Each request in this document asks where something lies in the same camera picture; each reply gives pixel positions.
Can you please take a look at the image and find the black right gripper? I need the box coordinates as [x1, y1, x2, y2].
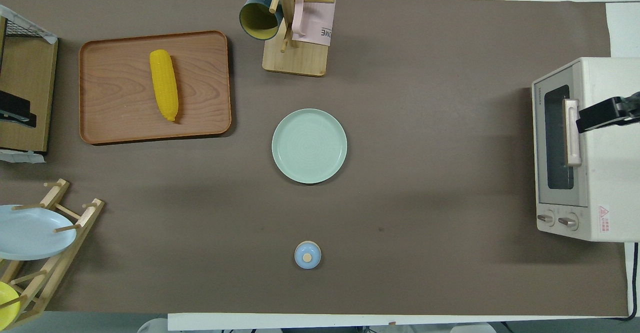
[576, 92, 640, 134]

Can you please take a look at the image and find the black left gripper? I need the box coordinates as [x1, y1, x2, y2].
[0, 90, 37, 128]

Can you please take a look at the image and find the cream oven door handle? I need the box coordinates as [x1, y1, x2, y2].
[563, 99, 584, 168]

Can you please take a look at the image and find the white toaster oven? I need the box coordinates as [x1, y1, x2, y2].
[531, 57, 640, 243]

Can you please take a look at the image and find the yellow corn cob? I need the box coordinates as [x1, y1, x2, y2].
[149, 49, 179, 122]

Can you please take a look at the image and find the pale green plate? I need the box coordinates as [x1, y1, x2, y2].
[271, 108, 348, 185]

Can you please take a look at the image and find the wooden serving tray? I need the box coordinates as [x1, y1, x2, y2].
[79, 30, 232, 145]

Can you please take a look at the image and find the light blue plate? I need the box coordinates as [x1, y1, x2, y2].
[0, 204, 78, 261]

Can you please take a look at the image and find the wooden dish rack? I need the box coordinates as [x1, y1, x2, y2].
[0, 178, 106, 330]

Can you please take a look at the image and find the yellow plate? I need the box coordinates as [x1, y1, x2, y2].
[0, 281, 22, 326]

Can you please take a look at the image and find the brown table mat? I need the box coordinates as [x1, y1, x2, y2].
[0, 0, 630, 319]

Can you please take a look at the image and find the white rounded object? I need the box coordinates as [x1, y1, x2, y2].
[137, 318, 169, 333]
[450, 323, 497, 333]

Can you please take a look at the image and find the dark green mug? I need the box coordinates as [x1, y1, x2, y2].
[239, 0, 285, 41]

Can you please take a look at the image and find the wooden mug tree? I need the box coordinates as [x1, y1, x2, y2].
[239, 0, 336, 78]

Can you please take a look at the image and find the pink mug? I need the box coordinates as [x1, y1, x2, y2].
[291, 0, 336, 47]

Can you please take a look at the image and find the blue jar with cork lid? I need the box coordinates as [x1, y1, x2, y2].
[294, 240, 322, 270]

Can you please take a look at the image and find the wooden shelf with wire rack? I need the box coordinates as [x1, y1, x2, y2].
[0, 4, 59, 164]

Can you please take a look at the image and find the black power cable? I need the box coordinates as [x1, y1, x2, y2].
[619, 243, 640, 321]

